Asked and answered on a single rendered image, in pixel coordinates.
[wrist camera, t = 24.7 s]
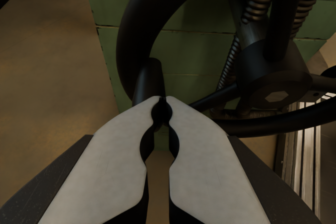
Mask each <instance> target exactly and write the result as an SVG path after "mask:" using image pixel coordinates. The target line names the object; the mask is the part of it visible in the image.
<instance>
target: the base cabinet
mask: <svg viewBox="0 0 336 224"><path fill-rule="evenodd" d="M96 31H97V34H98V38H99V42H100V45H101V49H102V53H103V56H104V60H105V64H106V67H107V71H108V75H109V78H110V82H111V86H112V89H113V93H114V97H115V100H116V104H117V108H118V111H119V114H121V113H123V112H125V111H127V110H128V109H130V108H132V101H131V100H130V99H129V97H128V96H127V94H126V92H125V90H124V88H123V86H122V84H121V81H120V78H119V74H118V70H117V64H116V45H117V37H118V31H119V27H116V26H99V25H96ZM234 36H235V34H230V33H214V32H198V31H181V30H165V29H162V30H161V31H160V33H159V34H158V36H157V38H156V39H155V41H154V43H153V46H152V48H151V51H150V55H149V58H156V59H158V60H159V61H160V62H161V67H162V73H163V78H164V86H165V95H166V97H167V96H172V97H175V98H176V99H178V100H180V101H181V102H183V103H185V104H186V105H188V104H191V103H193V102H195V101H197V100H199V99H202V98H204V97H206V96H208V95H210V94H212V93H214V92H215V91H216V88H217V86H218V82H219V79H220V76H221V73H222V70H223V68H224V65H225V62H226V59H227V56H228V53H229V51H230V48H231V44H232V43H233V39H234ZM293 42H294V43H295V44H296V45H297V47H298V50H299V52H300V54H301V56H302V58H303V60H304V62H305V64H306V63H307V62H308V61H309V60H310V58H311V57H312V56H313V55H314V54H315V53H316V52H317V51H318V50H319V49H320V48H321V47H322V46H323V45H324V44H325V43H326V42H327V39H312V38H296V37H294V38H293ZM240 99H241V97H239V98H236V99H234V100H231V101H228V102H227V103H226V105H225V107H224V109H229V110H230V109H231V110H235V109H236V107H237V105H238V103H239V101H240ZM153 151H170V150H169V127H166V126H164V125H163V126H162V127H161V128H160V129H159V131H157V132H154V150H153Z"/></svg>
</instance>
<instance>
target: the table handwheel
mask: <svg viewBox="0 0 336 224"><path fill-rule="evenodd" d="M186 1H187V0H129V2H128V4H127V6H126V8H125V11H124V13H123V16H122V19H121V22H120V26H119V29H118V35H117V41H116V67H117V72H118V76H119V79H120V82H121V84H122V87H123V89H124V91H125V93H126V94H127V96H128V97H129V99H130V100H131V101H132V100H133V96H134V91H135V87H136V82H137V78H138V75H139V72H140V69H141V64H142V61H143V60H144V59H146V58H149V57H150V53H151V49H152V47H153V44H154V42H155V40H156V38H157V36H158V35H159V33H160V31H161V30H162V28H163V27H164V25H165V24H166V23H167V21H168V20H169V19H170V18H171V16H172V15H173V14H174V13H175V12H176V11H177V10H178V9H179V8H180V6H181V5H183V4H184V3H185V2H186ZM299 1H300V0H272V5H271V11H270V16H269V17H268V14H266V17H265V19H263V20H261V21H254V22H252V21H251V22H250V23H248V24H244V23H242V21H241V16H242V14H243V10H244V9H245V4H246V3H247V0H228V3H229V6H230V10H231V14H232V17H233V21H234V25H235V28H236V32H237V35H238V39H239V43H240V47H241V50H242V51H241V52H240V53H239V54H238V55H237V57H236V58H235V61H234V64H233V67H234V72H235V76H236V81H234V82H232V83H230V84H229V85H227V86H225V87H223V88H221V89H219V90H217V91H215V92H213V93H211V94H209V95H207V96H205V97H203V98H201V99H199V100H197V101H194V102H192V103H190V104H188V106H190V107H192V108H193V109H195V110H197V111H198V112H200V113H202V112H204V111H206V110H209V109H211V108H214V107H216V106H219V105H222V104H224V103H227V102H229V101H232V100H234V99H237V98H241V100H242V101H243V102H244V103H245V104H247V105H249V106H251V107H253V108H256V109H261V110H270V109H277V108H281V107H285V106H288V105H290V104H293V103H295V102H296V101H298V100H300V99H301V98H302V97H303V96H304V95H305V94H306V93H307V91H308V90H309V91H317V92H325V93H332V94H336V78H331V77H326V76H322V75H317V74H313V73H310V72H309V70H308V68H307V66H306V64H305V62H304V59H303V57H302V55H301V53H300V51H299V49H298V47H297V45H296V43H295V42H293V41H292V40H290V37H291V33H292V28H293V24H294V20H295V16H296V12H297V8H298V5H299ZM239 22H240V23H241V27H240V25H239ZM210 119H211V120H212V121H214V122H215V123H216V124H217V125H218V126H220V127H221V128H222V129H223V130H224V131H225V132H226V133H227V134H228V135H229V136H237V137H238V138H255V137H265V136H273V135H279V134H285V133H291V132H296V131H300V130H305V129H309V128H313V127H317V126H320V125H324V124H327V123H331V122H334V121H336V96H333V97H331V98H329V99H326V100H324V101H321V102H319V103H316V104H313V105H310V106H307V107H304V108H301V109H297V110H294V111H290V112H286V113H282V114H277V115H272V116H266V117H259V118H251V119H213V118H210Z"/></svg>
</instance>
